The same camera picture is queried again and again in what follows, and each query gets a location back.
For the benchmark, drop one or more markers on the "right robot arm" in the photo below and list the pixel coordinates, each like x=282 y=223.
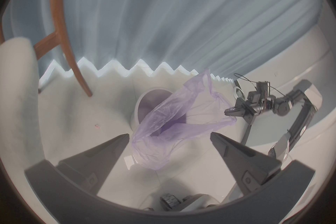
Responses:
x=307 y=91

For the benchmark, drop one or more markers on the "white cushioned wooden chair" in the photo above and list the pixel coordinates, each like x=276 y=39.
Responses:
x=18 y=86

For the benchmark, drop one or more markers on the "pale blue curtain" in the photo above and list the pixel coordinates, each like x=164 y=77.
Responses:
x=183 y=7

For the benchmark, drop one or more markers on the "purple plastic bag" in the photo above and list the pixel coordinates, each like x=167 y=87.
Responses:
x=157 y=144

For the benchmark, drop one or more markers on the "white trash bin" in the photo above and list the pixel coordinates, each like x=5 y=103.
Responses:
x=137 y=115

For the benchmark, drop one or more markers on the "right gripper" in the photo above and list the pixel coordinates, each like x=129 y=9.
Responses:
x=246 y=111

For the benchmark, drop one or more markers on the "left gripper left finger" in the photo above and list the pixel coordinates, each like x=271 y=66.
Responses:
x=99 y=162

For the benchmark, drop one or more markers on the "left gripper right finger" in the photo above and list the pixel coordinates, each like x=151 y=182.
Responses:
x=244 y=165

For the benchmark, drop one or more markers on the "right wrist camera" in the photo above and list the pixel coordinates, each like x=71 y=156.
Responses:
x=253 y=97

